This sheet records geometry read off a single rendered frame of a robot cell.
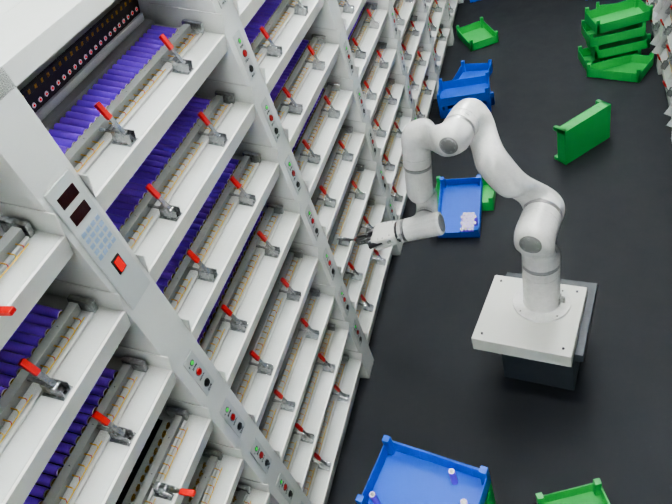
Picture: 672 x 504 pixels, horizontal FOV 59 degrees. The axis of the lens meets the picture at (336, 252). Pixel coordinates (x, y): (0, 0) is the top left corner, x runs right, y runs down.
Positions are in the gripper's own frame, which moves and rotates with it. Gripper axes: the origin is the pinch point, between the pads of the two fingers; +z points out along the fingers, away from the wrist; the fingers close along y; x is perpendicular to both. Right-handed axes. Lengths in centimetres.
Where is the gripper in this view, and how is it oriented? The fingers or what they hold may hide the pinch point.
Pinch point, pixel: (362, 239)
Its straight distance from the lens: 219.8
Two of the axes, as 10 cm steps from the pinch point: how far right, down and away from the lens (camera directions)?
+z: -8.5, 1.6, 5.0
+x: -4.7, -6.8, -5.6
